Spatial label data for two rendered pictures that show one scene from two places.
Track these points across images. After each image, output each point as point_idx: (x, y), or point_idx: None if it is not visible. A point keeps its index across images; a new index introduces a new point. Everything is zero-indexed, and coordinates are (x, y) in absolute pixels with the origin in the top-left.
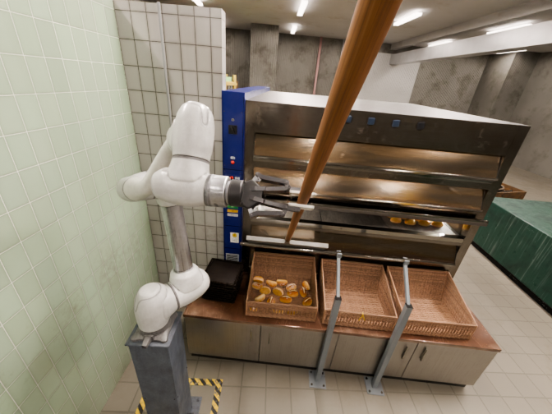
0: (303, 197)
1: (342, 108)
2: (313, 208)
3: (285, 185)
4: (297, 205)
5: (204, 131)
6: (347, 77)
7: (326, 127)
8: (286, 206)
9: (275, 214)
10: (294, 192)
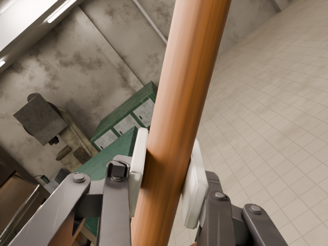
0: (215, 61)
1: None
2: (196, 140)
3: (93, 193)
4: (201, 164)
5: None
6: None
7: None
8: (217, 195)
9: (282, 240)
10: (142, 163)
